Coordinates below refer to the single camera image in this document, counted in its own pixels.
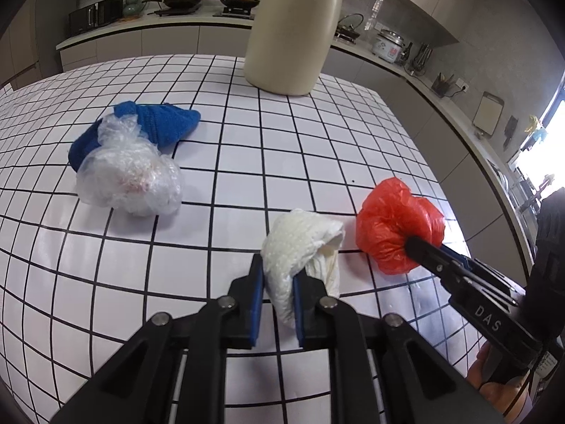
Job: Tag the frying pan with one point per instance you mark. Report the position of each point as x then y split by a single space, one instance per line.
238 1

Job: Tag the black hanging item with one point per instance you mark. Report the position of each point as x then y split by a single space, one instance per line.
510 131

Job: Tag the black countertop appliance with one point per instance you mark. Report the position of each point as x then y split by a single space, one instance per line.
95 15

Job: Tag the blue cloth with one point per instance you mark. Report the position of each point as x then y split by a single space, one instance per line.
163 121

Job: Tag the utensil holder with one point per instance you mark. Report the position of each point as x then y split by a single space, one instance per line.
418 62

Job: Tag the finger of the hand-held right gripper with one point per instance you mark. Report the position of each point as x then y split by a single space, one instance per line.
476 269
430 256

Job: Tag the person's right hand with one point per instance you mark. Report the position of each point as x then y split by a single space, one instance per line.
490 393

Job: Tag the large cream jug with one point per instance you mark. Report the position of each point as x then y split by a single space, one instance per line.
291 31

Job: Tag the red plastic bag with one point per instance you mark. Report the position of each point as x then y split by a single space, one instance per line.
388 225

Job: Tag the white cutting board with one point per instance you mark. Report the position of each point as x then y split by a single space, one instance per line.
487 112

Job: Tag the black induction cooker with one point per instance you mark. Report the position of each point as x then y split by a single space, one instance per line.
176 10

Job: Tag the white paper towel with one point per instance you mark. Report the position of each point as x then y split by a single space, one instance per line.
291 247

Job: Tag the white wall socket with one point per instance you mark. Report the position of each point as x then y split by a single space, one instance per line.
461 84

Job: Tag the knife holder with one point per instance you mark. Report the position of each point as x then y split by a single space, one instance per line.
442 86

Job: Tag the green vase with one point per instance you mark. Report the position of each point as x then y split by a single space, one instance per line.
132 5

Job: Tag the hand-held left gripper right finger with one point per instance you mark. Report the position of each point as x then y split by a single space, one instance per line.
299 316

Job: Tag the yellow hanging item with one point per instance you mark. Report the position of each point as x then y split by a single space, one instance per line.
535 127

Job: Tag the white rice cooker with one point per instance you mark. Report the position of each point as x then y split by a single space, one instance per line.
388 46

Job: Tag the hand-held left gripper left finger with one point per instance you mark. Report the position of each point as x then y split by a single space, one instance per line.
255 302

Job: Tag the clear plastic bag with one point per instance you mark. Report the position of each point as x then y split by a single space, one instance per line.
128 176

